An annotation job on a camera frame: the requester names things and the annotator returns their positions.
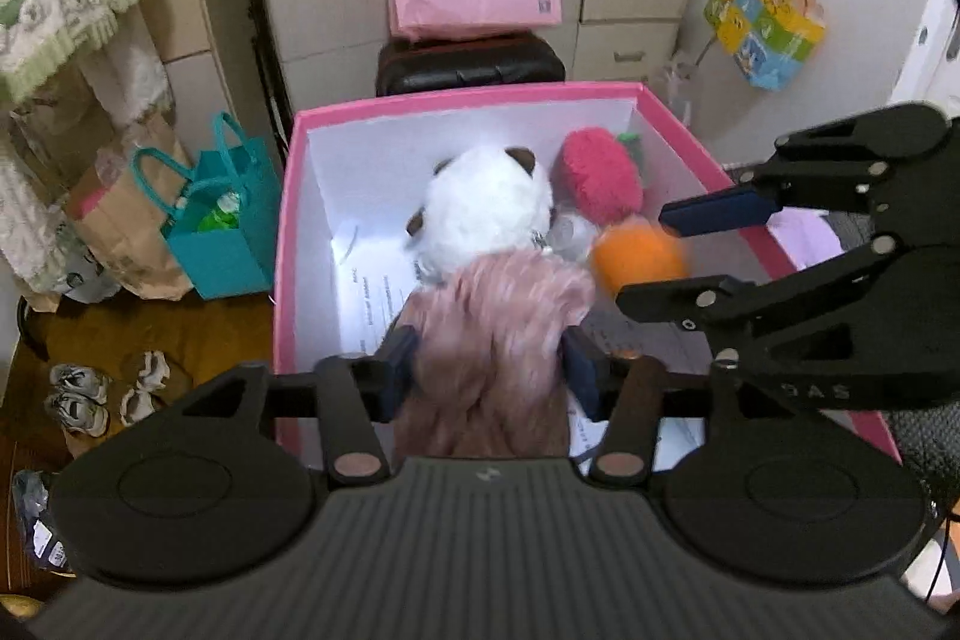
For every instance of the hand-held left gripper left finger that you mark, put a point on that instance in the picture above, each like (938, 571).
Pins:
(397, 370)

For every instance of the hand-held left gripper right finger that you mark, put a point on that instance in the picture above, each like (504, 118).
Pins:
(581, 377)

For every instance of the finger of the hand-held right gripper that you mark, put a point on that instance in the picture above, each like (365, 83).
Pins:
(720, 212)
(675, 302)

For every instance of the orange plush toy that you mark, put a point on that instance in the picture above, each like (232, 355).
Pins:
(637, 254)

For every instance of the pinkish purple furry plush toy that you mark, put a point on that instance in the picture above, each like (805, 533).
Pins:
(487, 347)

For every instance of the red strawberry plush toy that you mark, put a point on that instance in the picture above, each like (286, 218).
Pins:
(600, 175)

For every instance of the pink cardboard box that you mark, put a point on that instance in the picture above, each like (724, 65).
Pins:
(289, 280)

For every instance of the white panda plush toy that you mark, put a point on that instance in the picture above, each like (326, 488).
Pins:
(480, 205)

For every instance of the clear plastic wrapper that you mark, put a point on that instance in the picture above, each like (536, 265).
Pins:
(570, 235)

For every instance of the teal gift bag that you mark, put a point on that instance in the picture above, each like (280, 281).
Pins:
(217, 257)

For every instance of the green bottle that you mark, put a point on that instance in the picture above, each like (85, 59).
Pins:
(221, 216)

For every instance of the beige white slipper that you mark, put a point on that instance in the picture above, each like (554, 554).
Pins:
(148, 370)
(139, 406)

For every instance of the black suitcase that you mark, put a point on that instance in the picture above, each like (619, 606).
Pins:
(465, 66)

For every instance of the brown paper bag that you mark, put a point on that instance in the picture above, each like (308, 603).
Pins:
(120, 227)

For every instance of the grey white sneaker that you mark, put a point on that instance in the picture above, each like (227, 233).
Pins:
(75, 413)
(79, 379)

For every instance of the dark plastic bag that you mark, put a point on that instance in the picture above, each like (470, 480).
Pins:
(41, 520)

